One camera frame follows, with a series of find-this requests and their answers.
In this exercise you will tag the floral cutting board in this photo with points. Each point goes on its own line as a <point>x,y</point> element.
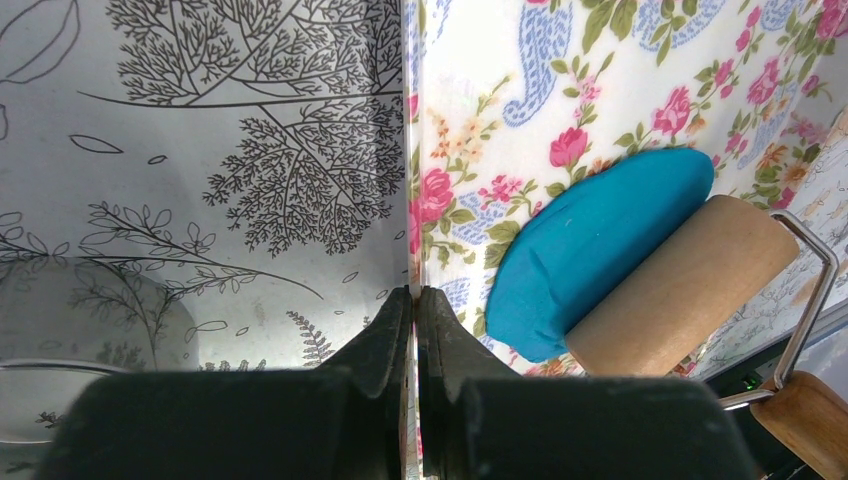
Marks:
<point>512,102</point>

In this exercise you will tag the blue dough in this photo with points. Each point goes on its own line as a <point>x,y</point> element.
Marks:
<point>586,241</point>

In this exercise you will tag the wooden rolling pin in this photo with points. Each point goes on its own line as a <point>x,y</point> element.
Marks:
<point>715,262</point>

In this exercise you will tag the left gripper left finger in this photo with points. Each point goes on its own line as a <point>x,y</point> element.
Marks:
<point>344,419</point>

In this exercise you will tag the floral tablecloth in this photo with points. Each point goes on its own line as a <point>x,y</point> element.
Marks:
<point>250,156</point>

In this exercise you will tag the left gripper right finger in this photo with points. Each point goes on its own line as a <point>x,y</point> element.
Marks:
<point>482,420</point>

